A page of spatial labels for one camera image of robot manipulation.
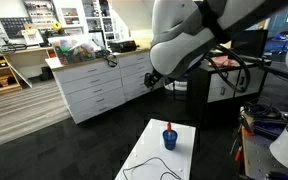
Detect black cabinet white drawers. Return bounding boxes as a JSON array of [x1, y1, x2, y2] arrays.
[[187, 54, 272, 126]]

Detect blue plastic cup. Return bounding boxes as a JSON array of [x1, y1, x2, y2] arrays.
[[162, 129, 179, 151]]

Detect black desktop device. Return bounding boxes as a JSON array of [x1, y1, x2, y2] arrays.
[[108, 39, 138, 54]]

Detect orange capped marker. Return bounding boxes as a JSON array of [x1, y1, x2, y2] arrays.
[[165, 121, 174, 133]]

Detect black flat monitor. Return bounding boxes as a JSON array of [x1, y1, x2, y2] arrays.
[[231, 29, 269, 58]]

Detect black headphones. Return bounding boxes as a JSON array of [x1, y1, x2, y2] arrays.
[[102, 49, 119, 68]]

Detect clear bag colourful items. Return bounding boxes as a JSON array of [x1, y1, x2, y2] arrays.
[[48, 34, 98, 66]]

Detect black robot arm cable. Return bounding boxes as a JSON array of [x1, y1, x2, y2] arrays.
[[203, 44, 252, 94]]

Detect black pegboard panel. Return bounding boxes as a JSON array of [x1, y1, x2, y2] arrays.
[[0, 16, 33, 39]]

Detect yellow tape roll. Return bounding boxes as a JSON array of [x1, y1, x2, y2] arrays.
[[51, 21, 63, 33]]

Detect robot mounting table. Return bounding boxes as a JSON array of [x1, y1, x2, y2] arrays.
[[238, 106, 288, 180]]

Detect white drawer cabinet wooden top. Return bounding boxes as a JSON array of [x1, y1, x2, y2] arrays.
[[44, 46, 165, 125]]

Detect pink cloth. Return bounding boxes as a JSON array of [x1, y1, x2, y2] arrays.
[[207, 55, 240, 68]]

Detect coiled black cable bundle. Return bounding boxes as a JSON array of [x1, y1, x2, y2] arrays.
[[242, 100, 285, 123]]

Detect orange handled screwdriver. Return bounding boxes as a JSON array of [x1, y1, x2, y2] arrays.
[[233, 145, 244, 164]]

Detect small parts rack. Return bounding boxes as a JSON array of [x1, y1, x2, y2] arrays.
[[22, 0, 59, 28]]

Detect white shelving unit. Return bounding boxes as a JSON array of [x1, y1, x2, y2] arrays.
[[52, 0, 125, 48]]

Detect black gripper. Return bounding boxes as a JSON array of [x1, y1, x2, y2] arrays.
[[143, 69, 163, 89]]

